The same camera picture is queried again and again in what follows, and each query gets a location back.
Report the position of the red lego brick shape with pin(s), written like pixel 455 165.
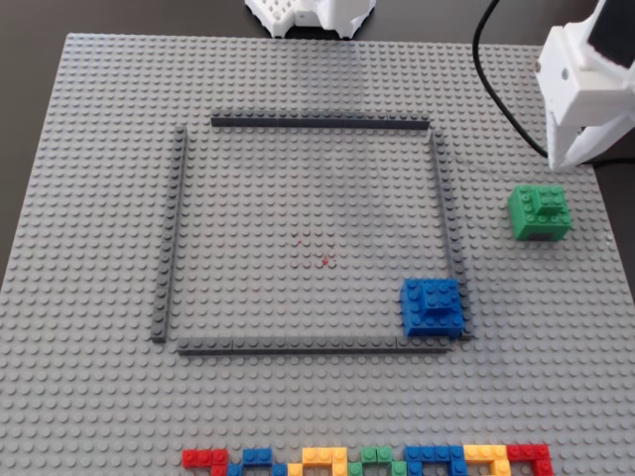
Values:
pixel 198 457
pixel 531 452

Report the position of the green lego cube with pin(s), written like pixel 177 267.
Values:
pixel 538 210

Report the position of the yellow lego brick shape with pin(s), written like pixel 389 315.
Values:
pixel 486 452
pixel 322 453

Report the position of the blue lego brick shape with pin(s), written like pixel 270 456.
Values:
pixel 431 453
pixel 258 455

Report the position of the gray lego baseplate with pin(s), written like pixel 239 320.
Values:
pixel 99 223

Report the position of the dark gray lego wall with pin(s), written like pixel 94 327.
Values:
pixel 248 120
pixel 446 208
pixel 278 344
pixel 171 233

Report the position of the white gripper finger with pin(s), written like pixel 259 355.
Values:
pixel 605 141
pixel 561 144

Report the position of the blue lego cube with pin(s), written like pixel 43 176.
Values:
pixel 431 307

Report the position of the green lego brick shape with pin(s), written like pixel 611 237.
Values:
pixel 377 453

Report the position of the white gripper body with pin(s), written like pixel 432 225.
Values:
pixel 577 106

